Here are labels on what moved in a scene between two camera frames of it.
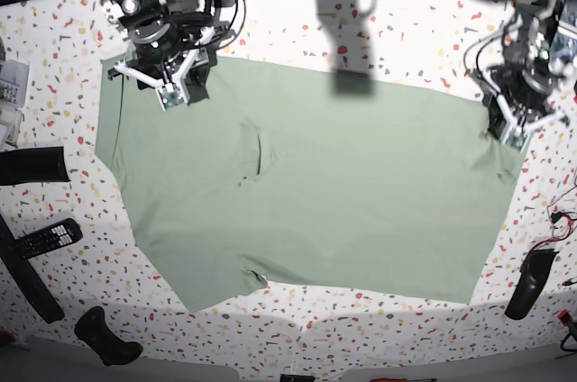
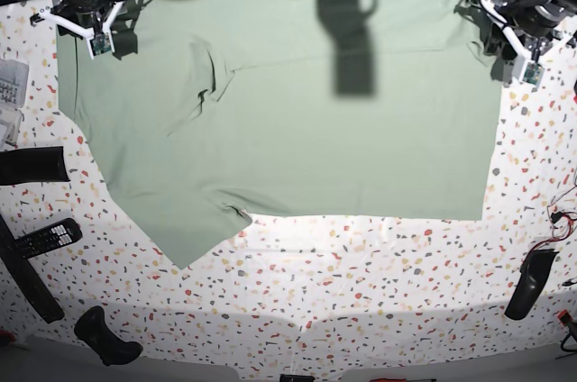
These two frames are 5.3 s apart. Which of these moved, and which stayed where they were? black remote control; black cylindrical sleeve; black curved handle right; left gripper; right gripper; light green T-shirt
Moved: light green T-shirt; left gripper; right gripper
Stayed: black curved handle right; black remote control; black cylindrical sleeve
